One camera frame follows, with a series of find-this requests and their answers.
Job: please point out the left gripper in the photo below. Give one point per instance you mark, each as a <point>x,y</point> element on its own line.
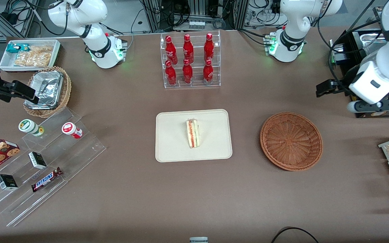
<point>341,85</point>

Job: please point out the triangular sandwich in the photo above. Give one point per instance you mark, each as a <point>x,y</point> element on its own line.
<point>193,133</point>

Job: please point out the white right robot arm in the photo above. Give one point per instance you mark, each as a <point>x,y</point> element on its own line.
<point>79,13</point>

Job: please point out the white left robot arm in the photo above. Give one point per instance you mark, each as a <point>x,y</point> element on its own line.
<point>292,20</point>

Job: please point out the light tan wicker basket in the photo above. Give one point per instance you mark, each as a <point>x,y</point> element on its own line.
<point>67,91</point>

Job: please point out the round brown wicker basket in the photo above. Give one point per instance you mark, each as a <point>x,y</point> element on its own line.
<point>290,141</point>

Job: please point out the beige plastic tray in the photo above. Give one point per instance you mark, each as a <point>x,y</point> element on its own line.
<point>174,135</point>

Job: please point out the white rectangular snack bin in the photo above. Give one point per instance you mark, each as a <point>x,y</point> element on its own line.
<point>7,62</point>

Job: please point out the aluminium foil container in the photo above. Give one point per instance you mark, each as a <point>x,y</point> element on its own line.
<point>47,87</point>

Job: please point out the green lid snack cup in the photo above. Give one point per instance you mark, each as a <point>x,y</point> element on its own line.
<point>29,127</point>

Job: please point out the silver metal housing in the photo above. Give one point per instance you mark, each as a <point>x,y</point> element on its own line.
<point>333,50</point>

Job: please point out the clear bag of crackers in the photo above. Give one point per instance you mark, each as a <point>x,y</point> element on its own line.
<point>34,56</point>

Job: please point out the teal snack packet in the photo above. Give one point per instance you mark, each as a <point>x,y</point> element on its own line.
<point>14,48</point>

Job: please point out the black yellow food warmer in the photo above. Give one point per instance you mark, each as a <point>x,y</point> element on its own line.
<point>351,44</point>

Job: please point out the red lid snack cup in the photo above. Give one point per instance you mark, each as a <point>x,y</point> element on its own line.
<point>70,130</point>

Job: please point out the small black carton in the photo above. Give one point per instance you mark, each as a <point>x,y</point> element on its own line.
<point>37,160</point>
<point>7,182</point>

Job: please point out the clear acrylic stepped shelf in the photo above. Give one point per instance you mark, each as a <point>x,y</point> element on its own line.
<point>76,152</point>

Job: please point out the snickers chocolate bar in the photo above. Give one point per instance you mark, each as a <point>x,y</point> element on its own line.
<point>46,179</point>

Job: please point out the red cola bottle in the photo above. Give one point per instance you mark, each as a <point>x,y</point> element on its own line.
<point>171,50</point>
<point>208,72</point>
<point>170,75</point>
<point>187,73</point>
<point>209,49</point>
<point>188,50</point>

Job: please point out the clear acrylic bottle rack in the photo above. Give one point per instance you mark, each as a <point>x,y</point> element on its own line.
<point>198,82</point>

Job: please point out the white power strip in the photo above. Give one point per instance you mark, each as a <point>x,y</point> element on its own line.
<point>196,24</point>

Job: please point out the grey box at table edge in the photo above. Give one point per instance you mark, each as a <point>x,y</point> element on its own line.
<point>198,240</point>

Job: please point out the aluminium frame post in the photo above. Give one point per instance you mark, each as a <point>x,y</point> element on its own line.
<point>152,17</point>
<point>199,6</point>
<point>240,13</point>

